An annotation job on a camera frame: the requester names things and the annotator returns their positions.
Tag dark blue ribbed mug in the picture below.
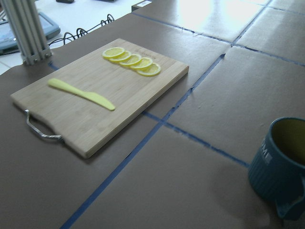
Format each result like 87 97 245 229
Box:
248 117 305 220

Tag aluminium frame post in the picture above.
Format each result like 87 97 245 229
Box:
0 0 52 65

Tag lemon slice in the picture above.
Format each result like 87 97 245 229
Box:
109 51 132 62
136 63 161 77
130 57 153 70
119 54 142 66
102 47 125 59

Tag yellow plastic knife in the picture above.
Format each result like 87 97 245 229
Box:
48 78 115 111

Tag bamboo cutting board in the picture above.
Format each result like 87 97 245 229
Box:
10 38 190 159

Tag teach pendant tablet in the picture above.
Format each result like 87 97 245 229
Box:
0 12 61 55

